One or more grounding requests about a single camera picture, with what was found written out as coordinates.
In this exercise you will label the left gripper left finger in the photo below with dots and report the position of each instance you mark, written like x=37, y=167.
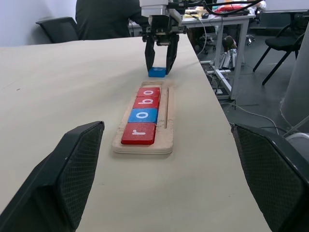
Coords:
x=48, y=183

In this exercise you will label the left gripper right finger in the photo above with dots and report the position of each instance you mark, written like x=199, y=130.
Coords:
x=277, y=178

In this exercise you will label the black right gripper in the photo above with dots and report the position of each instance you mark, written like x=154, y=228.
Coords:
x=161, y=27

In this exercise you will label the blue t letter block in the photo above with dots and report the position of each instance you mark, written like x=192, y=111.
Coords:
x=157, y=72

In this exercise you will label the red o letter block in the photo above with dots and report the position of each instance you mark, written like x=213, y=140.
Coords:
x=149, y=92

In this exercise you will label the red b letter block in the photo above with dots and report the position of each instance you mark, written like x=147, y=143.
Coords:
x=146, y=102

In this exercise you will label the blue o letter block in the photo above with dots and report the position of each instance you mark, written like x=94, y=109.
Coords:
x=143, y=115

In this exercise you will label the wooden letter tray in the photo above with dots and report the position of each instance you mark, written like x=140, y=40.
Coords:
x=169, y=135

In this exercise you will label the red r letter block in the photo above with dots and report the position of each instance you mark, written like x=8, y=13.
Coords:
x=138, y=134

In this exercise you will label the black computer mouse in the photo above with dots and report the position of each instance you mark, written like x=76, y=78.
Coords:
x=205, y=15

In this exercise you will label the person in dark clothes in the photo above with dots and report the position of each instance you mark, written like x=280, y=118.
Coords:
x=103, y=19

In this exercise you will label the white office desk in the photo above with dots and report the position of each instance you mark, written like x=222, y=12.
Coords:
x=237, y=38

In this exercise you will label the grey round pillar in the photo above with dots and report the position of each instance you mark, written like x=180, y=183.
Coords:
x=298, y=79

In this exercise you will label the black office chair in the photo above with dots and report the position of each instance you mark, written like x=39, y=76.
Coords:
x=60, y=30

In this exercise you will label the black folding chair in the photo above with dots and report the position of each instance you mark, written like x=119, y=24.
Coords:
x=282, y=42

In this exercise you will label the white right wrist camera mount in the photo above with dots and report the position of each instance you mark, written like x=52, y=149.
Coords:
x=154, y=9

